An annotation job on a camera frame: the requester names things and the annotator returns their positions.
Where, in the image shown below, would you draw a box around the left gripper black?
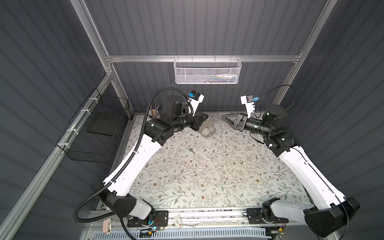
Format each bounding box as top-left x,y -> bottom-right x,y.
171,108 -> 208,132

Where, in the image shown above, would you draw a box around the key with green cap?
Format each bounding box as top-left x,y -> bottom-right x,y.
184,148 -> 195,155

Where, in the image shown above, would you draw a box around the small white tag device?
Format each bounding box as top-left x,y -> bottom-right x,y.
173,215 -> 183,229

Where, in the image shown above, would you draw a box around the black wire basket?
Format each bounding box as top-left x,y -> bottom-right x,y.
57,90 -> 130,164

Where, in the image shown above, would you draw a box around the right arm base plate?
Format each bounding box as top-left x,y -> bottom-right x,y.
244,207 -> 289,225

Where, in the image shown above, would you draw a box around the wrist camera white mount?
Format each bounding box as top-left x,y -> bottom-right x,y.
188,90 -> 205,117
240,95 -> 260,119

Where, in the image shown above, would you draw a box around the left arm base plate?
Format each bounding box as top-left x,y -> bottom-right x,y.
127,210 -> 169,228

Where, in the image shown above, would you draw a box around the silver metal key holder plate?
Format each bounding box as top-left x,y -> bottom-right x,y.
198,119 -> 217,138

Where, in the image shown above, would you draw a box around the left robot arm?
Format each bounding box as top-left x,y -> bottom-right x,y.
99,91 -> 209,225

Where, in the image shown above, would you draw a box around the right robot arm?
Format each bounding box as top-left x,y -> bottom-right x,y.
222,104 -> 361,238

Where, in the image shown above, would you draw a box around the white wire mesh basket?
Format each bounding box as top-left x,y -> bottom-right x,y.
173,58 -> 242,85

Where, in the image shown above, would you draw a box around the pens in mug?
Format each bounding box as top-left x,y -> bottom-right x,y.
150,103 -> 160,111

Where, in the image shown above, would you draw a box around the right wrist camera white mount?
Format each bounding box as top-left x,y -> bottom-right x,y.
240,95 -> 260,119

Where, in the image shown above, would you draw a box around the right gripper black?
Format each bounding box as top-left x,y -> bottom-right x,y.
221,112 -> 271,138

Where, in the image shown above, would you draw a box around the white mug pen holder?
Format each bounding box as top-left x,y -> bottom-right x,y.
148,110 -> 159,118

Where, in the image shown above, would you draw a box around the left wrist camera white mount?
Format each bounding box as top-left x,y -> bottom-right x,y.
188,90 -> 205,117

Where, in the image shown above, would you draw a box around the pink white small device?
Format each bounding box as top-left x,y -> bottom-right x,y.
102,218 -> 112,235

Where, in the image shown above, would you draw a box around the white ribbed cable duct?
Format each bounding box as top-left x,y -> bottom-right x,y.
92,227 -> 271,240

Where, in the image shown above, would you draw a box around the black corrugated cable conduit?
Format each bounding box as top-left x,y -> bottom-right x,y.
73,87 -> 190,240

